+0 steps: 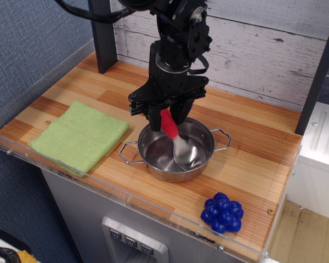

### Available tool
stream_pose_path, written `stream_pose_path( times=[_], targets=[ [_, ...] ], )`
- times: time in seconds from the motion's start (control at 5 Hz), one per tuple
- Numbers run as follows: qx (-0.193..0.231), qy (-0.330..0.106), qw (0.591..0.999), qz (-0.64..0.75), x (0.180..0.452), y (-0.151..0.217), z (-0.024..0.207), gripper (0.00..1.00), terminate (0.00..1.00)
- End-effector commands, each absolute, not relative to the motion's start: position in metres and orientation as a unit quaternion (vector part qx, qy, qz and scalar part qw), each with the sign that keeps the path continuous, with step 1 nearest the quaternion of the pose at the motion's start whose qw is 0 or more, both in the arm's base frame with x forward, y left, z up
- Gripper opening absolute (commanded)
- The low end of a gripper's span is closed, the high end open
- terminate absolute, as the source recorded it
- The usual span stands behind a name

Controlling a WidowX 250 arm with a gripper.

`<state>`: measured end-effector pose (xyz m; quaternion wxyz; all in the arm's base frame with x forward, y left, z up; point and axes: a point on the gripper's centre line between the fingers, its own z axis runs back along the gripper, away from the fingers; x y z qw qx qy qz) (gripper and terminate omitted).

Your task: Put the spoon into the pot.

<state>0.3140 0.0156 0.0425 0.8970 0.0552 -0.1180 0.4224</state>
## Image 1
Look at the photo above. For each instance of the white ridged appliance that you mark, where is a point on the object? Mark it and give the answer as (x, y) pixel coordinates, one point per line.
(308, 185)

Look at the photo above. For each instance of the yellow object bottom left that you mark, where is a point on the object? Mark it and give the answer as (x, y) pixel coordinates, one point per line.
(26, 257)

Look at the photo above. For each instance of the dark right upright post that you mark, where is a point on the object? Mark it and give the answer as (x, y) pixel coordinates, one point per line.
(314, 91)

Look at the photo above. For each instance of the dark upright post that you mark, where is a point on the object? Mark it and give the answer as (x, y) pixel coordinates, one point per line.
(104, 40)
(314, 91)

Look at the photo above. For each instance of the dark left upright post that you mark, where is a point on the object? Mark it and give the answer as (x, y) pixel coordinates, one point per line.
(104, 40)

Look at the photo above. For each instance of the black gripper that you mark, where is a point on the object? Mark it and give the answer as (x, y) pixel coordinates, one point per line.
(167, 87)

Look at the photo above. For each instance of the silver button control panel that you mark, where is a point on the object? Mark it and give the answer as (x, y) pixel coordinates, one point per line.
(127, 244)

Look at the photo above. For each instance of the red handled metal spoon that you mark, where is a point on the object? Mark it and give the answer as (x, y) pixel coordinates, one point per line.
(185, 153)

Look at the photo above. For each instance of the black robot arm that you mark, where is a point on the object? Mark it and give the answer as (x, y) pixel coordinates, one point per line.
(176, 62)

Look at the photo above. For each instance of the green folded cloth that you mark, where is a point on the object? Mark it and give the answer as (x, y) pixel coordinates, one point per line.
(79, 138)

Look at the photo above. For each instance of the clear acrylic guard rail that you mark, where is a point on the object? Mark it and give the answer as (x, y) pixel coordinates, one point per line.
(253, 170)

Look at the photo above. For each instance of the blue toy grape bunch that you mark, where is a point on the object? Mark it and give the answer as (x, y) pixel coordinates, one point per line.
(222, 214)

